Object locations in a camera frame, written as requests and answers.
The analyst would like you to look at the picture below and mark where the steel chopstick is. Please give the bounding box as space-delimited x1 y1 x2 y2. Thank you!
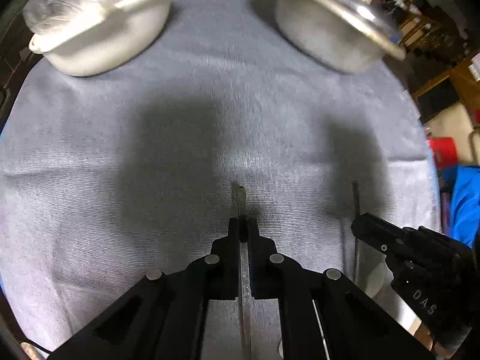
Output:
238 186 252 359

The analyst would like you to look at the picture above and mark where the blue garment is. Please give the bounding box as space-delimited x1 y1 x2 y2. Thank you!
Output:
442 165 480 248

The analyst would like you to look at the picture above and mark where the red plastic chair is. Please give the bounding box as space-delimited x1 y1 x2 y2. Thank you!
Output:
427 137 459 169

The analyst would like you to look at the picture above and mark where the grey table cloth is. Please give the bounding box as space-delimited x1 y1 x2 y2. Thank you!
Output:
1 0 439 350

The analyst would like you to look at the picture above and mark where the aluminium pot with lid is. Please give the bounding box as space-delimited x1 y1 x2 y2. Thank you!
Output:
275 0 406 73

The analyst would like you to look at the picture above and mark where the white pot with plastic bag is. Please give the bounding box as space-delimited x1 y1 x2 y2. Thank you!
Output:
23 0 173 77

